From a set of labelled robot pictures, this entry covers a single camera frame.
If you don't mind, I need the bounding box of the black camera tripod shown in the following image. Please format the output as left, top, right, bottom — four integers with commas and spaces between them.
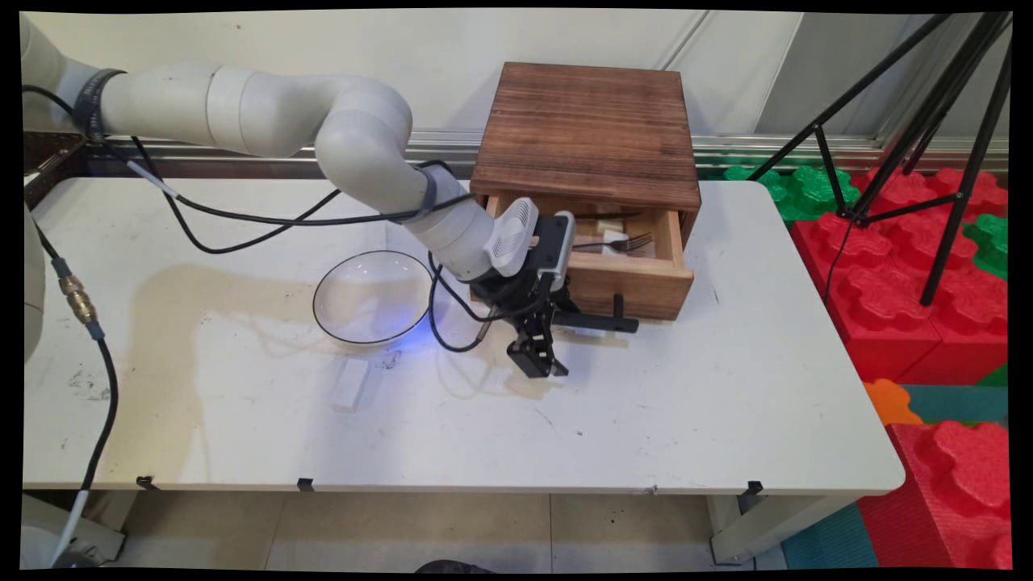
746, 11, 1014, 308

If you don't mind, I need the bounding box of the aluminium wall rail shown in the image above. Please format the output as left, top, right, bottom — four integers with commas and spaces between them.
85, 123, 1010, 180

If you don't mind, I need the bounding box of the large red foam block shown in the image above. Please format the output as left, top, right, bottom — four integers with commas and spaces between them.
789, 168, 1010, 387

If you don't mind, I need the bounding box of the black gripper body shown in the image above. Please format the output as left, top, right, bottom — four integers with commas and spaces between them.
470, 270, 583, 328

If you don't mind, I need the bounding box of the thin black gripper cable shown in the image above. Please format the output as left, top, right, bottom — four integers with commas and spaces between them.
23, 84, 503, 354

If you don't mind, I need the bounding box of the brown wooden cabinet box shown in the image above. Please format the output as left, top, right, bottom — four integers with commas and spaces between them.
469, 61, 704, 245

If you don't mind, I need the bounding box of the wooden drawer black handle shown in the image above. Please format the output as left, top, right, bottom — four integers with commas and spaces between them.
483, 191, 696, 336

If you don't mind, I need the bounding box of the white plate with black rim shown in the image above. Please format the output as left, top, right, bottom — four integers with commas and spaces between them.
312, 249, 434, 350

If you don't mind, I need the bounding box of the black velcro strap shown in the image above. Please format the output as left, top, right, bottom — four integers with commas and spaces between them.
73, 68, 128, 144

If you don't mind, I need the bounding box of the metal fork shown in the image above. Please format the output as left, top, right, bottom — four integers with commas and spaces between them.
572, 232, 654, 253

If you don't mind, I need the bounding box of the white rectangular block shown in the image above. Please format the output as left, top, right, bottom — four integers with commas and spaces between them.
328, 358, 373, 413

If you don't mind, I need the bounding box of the teal foam mat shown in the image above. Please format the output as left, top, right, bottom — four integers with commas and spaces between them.
902, 382, 992, 425

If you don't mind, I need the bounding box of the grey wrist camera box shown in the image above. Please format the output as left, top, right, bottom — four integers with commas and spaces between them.
529, 211, 578, 293

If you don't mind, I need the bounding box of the white table leg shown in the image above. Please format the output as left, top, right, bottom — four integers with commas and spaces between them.
707, 492, 852, 566
22, 489, 140, 566

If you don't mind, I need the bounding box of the dark brown woven basket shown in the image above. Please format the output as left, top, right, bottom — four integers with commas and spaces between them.
23, 131, 88, 207

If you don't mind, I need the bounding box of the orange foam piece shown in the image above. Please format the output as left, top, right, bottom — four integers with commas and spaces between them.
863, 378, 922, 428

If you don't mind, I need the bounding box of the green foam block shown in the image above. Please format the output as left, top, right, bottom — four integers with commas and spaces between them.
721, 160, 862, 224
962, 213, 1010, 282

